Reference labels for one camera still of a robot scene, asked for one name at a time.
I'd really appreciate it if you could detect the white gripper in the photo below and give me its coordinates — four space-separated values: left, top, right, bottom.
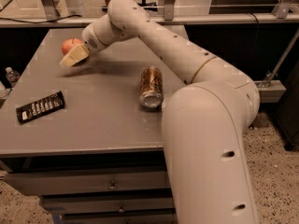
59 21 108 67

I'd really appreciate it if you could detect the red apple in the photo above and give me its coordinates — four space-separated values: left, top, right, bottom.
61 38 82 55

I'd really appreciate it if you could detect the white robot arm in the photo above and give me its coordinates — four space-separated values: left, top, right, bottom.
60 0 260 224

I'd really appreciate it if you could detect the black snack bar wrapper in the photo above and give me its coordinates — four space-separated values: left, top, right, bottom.
16 91 65 124

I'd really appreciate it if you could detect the gold soda can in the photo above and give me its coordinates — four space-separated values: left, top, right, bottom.
139 66 164 108

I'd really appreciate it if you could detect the grey drawer cabinet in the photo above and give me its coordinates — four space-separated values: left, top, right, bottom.
0 25 200 224

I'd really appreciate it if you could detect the top grey drawer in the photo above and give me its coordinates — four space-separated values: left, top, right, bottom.
4 167 170 196

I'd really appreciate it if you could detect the grey drawer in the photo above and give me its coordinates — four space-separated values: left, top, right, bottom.
63 212 177 224
4 167 170 196
40 197 173 214

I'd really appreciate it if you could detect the middle grey drawer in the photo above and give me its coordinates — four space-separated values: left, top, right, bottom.
40 197 173 214

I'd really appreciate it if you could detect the bottom grey drawer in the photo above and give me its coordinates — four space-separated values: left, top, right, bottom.
63 212 177 224

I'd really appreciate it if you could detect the grey metal floor beam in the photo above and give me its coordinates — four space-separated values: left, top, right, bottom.
255 80 286 104

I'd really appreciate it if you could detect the black cable on rail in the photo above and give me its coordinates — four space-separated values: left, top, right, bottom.
0 14 82 24

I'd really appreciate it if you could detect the metal frame rail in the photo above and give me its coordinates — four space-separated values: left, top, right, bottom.
0 0 299 27

